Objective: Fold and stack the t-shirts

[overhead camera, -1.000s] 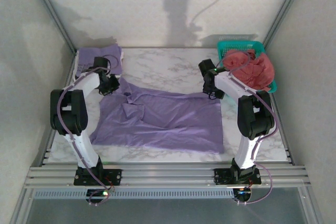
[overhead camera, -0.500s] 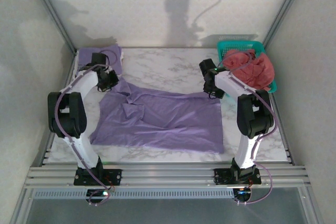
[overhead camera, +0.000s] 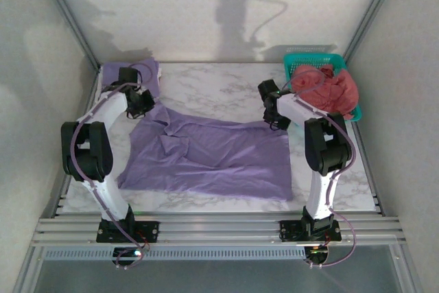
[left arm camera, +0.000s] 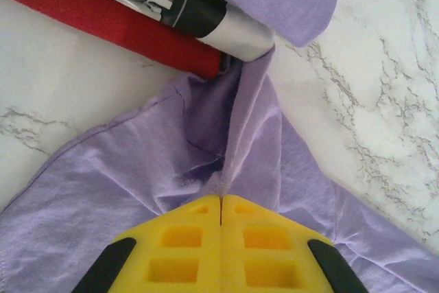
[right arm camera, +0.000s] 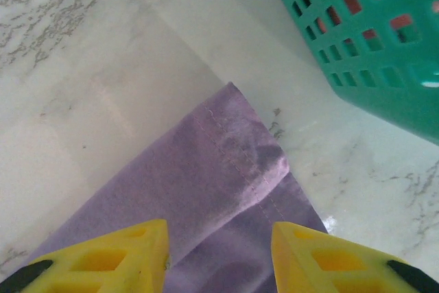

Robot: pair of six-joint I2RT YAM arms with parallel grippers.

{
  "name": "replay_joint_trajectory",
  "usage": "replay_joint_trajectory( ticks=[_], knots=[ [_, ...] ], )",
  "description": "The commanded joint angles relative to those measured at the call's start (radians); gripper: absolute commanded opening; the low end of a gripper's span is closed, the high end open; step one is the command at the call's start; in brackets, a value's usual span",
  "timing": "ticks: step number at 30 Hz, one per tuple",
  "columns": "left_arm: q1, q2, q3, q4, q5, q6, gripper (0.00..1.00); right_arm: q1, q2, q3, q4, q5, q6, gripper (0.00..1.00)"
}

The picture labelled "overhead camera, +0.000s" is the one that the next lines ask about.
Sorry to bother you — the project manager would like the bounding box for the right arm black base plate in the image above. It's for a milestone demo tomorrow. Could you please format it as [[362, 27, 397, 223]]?
[[279, 219, 342, 243]]

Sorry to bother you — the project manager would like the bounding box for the right black controller board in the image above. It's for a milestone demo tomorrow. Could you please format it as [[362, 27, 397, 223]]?
[[304, 245, 331, 266]]

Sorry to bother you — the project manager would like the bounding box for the crumpled pink-red t-shirt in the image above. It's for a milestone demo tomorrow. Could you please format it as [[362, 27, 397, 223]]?
[[290, 63, 360, 121]]

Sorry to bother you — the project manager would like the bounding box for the plain purple t-shirt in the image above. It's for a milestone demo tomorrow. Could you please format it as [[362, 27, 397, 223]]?
[[117, 103, 294, 202]]

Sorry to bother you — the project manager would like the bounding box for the left black controller board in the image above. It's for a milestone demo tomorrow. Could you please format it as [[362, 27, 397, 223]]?
[[112, 247, 144, 266]]

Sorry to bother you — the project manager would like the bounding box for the folded purple printed t-shirt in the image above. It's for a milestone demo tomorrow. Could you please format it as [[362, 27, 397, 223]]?
[[100, 59, 163, 100]]

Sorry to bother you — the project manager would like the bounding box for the grey slotted cable duct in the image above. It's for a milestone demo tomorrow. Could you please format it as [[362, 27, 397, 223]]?
[[43, 246, 307, 261]]

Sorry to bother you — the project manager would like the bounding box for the teal plastic basket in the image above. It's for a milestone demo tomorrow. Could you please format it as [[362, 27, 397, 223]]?
[[283, 53, 364, 123]]

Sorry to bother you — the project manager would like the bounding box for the black controller board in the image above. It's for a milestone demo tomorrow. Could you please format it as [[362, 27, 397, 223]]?
[[112, 247, 144, 266], [304, 245, 331, 266]]

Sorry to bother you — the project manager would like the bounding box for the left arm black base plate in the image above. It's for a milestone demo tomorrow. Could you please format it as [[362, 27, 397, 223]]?
[[97, 220, 161, 244]]

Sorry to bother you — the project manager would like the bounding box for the aluminium frame cross rail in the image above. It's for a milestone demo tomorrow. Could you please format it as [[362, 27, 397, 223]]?
[[32, 216, 407, 248]]

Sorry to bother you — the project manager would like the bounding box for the aluminium frame post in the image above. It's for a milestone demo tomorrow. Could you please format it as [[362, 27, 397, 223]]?
[[342, 0, 406, 65], [32, 0, 102, 71]]

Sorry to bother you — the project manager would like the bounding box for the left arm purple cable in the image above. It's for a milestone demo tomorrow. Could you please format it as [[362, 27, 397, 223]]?
[[69, 62, 154, 270]]

